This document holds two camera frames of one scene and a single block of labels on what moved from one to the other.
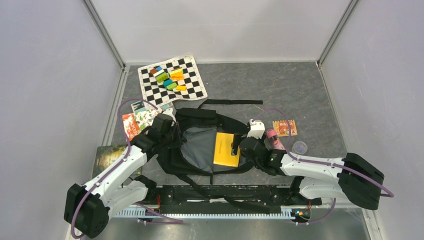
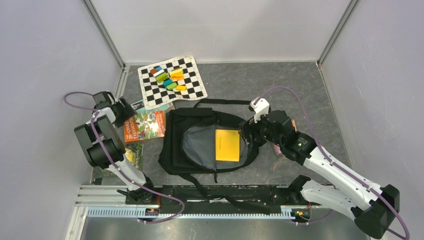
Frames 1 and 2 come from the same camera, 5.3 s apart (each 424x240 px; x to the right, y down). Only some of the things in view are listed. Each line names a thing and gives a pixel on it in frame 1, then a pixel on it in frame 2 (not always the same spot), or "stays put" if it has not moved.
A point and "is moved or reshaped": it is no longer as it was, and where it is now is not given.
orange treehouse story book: [135, 123] stays put
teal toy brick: [167, 82] stays put
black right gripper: [237, 138] to [247, 127]
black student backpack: [194, 154] is moved or reshaped
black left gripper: [171, 127] to [128, 111]
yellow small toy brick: [181, 87] stays put
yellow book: [222, 155] is moved or reshaped
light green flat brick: [171, 86] stays put
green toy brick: [162, 77] stays put
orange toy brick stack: [177, 74] stays put
